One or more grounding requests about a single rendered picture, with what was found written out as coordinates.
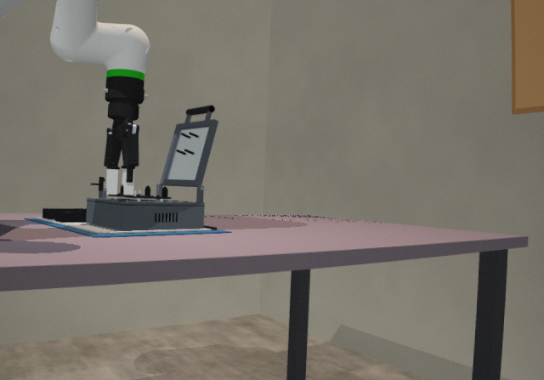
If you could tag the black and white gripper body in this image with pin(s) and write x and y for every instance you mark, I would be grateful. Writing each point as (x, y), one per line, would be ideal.
(122, 113)

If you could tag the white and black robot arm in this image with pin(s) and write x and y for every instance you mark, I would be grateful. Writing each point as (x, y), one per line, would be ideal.
(77, 37)

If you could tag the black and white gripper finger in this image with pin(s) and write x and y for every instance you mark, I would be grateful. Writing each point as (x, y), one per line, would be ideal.
(114, 148)
(130, 156)

